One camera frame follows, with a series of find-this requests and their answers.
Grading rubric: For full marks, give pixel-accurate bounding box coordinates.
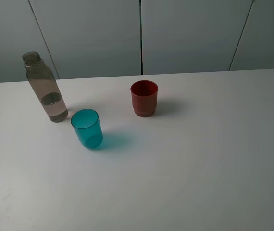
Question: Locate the red plastic cup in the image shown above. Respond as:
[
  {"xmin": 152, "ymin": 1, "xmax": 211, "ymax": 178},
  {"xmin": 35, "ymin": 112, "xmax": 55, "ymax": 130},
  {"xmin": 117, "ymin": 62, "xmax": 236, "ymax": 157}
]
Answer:
[{"xmin": 130, "ymin": 80, "xmax": 159, "ymax": 117}]

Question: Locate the teal translucent plastic cup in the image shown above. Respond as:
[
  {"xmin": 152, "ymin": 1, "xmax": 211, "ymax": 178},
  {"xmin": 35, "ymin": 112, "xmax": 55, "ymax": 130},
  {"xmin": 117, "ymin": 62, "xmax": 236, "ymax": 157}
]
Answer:
[{"xmin": 71, "ymin": 109, "xmax": 103, "ymax": 149}]

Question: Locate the clear smoky plastic bottle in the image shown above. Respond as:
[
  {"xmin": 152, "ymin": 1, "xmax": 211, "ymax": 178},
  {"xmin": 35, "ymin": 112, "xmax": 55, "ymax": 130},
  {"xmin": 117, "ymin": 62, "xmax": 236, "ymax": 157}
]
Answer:
[{"xmin": 22, "ymin": 52, "xmax": 68, "ymax": 123}]

